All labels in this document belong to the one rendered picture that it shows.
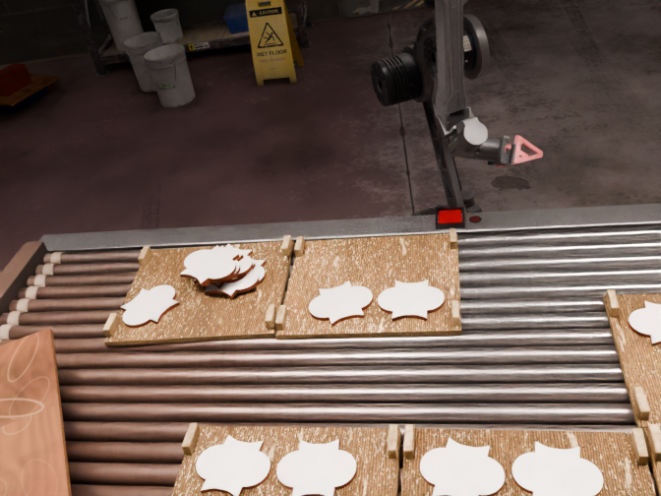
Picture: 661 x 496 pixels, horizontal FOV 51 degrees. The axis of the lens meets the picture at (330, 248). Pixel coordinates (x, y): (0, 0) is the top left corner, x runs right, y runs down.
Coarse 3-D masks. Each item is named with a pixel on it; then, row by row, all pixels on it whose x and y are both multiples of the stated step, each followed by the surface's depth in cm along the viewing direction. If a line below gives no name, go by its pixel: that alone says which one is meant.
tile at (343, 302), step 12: (336, 288) 163; (348, 288) 162; (360, 288) 161; (312, 300) 161; (324, 300) 160; (336, 300) 159; (348, 300) 159; (360, 300) 158; (372, 300) 159; (312, 312) 157; (324, 312) 157; (336, 312) 156; (348, 312) 156; (360, 312) 155
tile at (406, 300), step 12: (396, 288) 159; (408, 288) 159; (420, 288) 158; (432, 288) 158; (384, 300) 157; (396, 300) 156; (408, 300) 156; (420, 300) 155; (432, 300) 154; (444, 300) 155; (396, 312) 153; (408, 312) 153; (420, 312) 152; (432, 312) 153
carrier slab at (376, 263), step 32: (320, 256) 176; (352, 256) 174; (384, 256) 172; (416, 256) 170; (448, 256) 168; (288, 288) 167; (320, 288) 165; (384, 288) 162; (448, 288) 159; (288, 320) 158; (352, 320) 155; (384, 320) 153; (416, 320) 152; (448, 320) 150
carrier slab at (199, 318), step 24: (168, 264) 183; (288, 264) 176; (144, 288) 176; (192, 288) 173; (264, 288) 169; (120, 312) 170; (168, 312) 167; (192, 312) 166; (216, 312) 164; (240, 312) 163; (264, 312) 162; (120, 336) 163; (144, 336) 162; (168, 336) 160; (192, 336) 159; (216, 336) 158; (240, 336) 157; (264, 336) 156
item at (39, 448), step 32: (0, 352) 148; (32, 352) 147; (0, 384) 140; (32, 384) 139; (0, 416) 133; (32, 416) 132; (0, 448) 127; (32, 448) 126; (64, 448) 125; (0, 480) 121; (32, 480) 120; (64, 480) 119
